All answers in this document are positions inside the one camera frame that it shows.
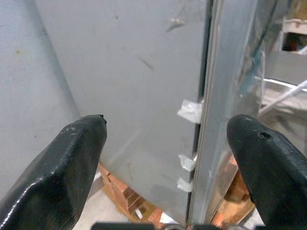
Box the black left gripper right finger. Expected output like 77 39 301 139
226 114 307 230

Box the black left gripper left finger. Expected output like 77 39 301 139
0 114 107 230

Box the silver fridge door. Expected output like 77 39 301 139
187 0 280 223

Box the white tape piece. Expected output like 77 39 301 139
177 99 204 124
178 153 198 172
177 176 193 193

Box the grey fridge body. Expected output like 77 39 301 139
33 0 213 223

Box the white shelf box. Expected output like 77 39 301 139
279 18 307 52

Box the white cable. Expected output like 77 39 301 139
259 80 307 115

